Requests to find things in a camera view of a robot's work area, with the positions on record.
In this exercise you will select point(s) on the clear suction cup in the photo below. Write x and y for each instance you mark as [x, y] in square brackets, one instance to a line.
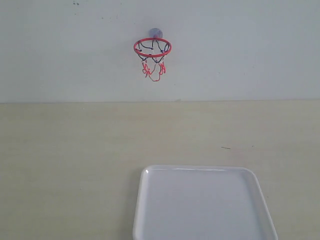
[155, 33]

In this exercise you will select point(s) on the white plastic tray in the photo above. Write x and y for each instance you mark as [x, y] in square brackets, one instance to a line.
[188, 202]

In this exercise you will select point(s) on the red mini basketball hoop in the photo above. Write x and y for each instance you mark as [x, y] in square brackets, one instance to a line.
[152, 52]

